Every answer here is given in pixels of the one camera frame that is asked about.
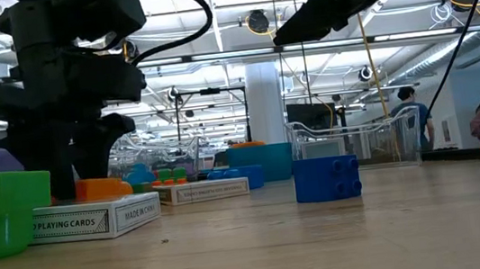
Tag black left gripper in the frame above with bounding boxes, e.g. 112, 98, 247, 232
0, 0, 159, 209

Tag orange wedge toy block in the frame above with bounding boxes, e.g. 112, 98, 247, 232
49, 173, 135, 207

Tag light blue toy block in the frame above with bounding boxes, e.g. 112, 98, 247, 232
123, 160, 158, 187

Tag green round-stud toy block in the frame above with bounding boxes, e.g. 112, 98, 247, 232
154, 166, 188, 183

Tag white emblem playing card deck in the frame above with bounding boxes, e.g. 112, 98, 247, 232
28, 189, 165, 248

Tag black background monitor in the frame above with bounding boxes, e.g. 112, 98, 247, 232
285, 98, 339, 134

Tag large green toy brick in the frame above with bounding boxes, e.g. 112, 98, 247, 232
0, 166, 60, 261

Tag white building pillar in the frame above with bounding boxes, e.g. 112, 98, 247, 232
242, 60, 288, 148

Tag orange eight-stud brick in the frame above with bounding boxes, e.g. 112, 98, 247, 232
144, 177, 187, 191

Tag grey-backed playing card deck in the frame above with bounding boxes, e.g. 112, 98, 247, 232
151, 175, 252, 210

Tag blue plastic bin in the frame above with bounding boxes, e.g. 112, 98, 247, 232
224, 140, 297, 188

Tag small blue toy block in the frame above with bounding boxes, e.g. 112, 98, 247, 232
291, 153, 365, 206

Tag large blue two-stud block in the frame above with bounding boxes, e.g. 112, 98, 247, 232
205, 164, 266, 196

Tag black background table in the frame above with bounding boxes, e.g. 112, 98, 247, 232
421, 144, 480, 167

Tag thin black hanging cable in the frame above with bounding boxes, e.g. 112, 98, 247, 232
270, 0, 288, 108

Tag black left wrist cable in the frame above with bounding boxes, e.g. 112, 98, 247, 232
122, 0, 219, 68

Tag black background rig frame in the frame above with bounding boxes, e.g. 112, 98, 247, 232
171, 84, 254, 154

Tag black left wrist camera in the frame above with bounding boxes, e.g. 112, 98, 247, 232
69, 0, 149, 42

